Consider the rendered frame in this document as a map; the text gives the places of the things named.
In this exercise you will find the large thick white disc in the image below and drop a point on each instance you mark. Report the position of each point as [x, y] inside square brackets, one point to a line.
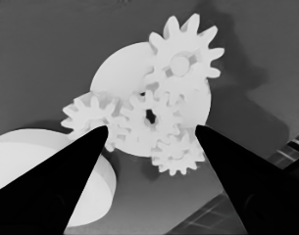
[24, 153]

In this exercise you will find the white round carrier with pins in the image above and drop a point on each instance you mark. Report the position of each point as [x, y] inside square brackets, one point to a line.
[123, 71]

